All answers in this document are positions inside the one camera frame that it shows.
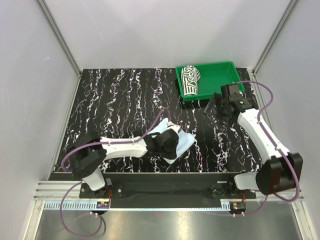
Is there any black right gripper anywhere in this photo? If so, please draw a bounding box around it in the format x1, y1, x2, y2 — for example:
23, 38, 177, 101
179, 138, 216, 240
203, 92, 234, 128

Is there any light blue towel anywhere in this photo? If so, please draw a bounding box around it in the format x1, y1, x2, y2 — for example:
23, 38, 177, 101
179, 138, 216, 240
144, 118, 196, 165

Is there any green white striped towel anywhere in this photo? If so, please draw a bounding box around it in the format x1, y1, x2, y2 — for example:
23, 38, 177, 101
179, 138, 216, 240
181, 65, 201, 96

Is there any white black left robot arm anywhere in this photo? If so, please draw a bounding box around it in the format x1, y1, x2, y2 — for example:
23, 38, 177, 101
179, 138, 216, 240
67, 126, 182, 198

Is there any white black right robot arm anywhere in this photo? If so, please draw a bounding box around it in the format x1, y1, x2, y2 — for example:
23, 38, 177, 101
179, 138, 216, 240
204, 83, 303, 201

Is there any green plastic tray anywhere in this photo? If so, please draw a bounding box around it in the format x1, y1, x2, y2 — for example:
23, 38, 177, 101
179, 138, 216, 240
175, 61, 241, 102

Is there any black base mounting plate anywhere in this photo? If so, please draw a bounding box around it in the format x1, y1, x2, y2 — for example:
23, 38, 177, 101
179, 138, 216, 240
79, 172, 256, 209

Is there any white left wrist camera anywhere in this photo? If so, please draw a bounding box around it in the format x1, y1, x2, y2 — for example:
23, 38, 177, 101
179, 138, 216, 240
166, 121, 182, 135

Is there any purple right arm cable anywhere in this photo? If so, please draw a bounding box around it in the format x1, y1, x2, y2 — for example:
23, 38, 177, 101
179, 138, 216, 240
233, 80, 301, 217

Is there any left cable junction box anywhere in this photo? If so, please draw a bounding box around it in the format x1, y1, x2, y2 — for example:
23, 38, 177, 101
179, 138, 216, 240
96, 201, 110, 209

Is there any cable junction box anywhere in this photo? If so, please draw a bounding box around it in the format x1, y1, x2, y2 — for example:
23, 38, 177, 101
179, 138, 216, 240
231, 201, 246, 212
96, 201, 110, 209

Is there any right cable junction box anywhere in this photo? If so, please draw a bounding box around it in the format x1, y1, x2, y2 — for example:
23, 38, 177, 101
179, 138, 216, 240
231, 201, 246, 212

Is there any aluminium frame rail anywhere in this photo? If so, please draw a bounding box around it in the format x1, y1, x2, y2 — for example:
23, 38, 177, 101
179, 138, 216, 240
33, 181, 305, 201

